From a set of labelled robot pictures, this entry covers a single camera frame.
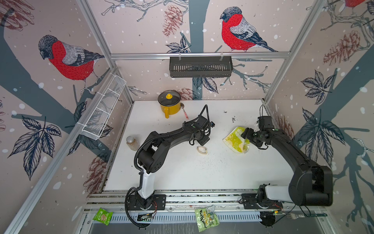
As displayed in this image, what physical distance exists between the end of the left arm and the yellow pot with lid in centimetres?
32

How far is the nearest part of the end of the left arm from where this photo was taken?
2.18 feet

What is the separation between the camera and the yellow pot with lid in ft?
3.47
